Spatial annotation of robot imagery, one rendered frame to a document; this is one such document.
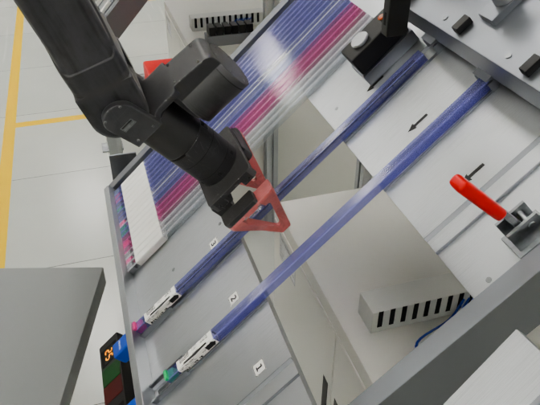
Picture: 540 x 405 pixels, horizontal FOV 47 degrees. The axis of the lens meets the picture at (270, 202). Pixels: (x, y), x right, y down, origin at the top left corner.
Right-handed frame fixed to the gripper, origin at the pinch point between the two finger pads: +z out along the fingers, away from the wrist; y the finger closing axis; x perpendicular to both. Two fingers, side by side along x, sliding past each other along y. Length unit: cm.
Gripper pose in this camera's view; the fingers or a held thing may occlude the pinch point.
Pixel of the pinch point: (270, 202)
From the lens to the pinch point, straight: 76.5
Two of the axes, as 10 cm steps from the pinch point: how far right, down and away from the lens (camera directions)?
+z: 6.5, 4.8, 5.9
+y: -3.0, -5.5, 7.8
